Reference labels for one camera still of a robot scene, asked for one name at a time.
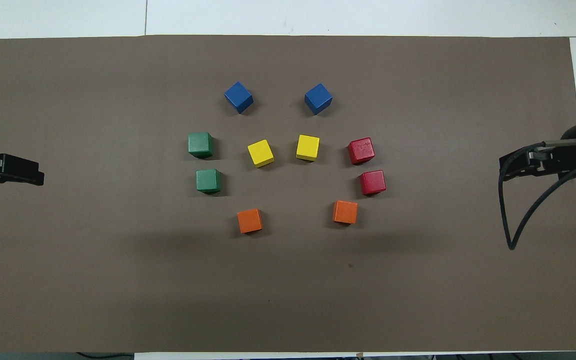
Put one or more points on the brown paper table mat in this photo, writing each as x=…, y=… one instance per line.
x=288, y=280

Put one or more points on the blue wooden cube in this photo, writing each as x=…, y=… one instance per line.
x=238, y=97
x=318, y=98

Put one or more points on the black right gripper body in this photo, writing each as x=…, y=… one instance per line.
x=573, y=157

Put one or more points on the green wooden cube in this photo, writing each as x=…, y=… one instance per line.
x=200, y=144
x=208, y=180

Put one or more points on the yellow wooden cube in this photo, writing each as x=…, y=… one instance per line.
x=260, y=152
x=308, y=147

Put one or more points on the orange wooden cube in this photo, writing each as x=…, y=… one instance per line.
x=345, y=211
x=250, y=220

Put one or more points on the red wooden cube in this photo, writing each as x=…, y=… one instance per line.
x=361, y=150
x=372, y=182

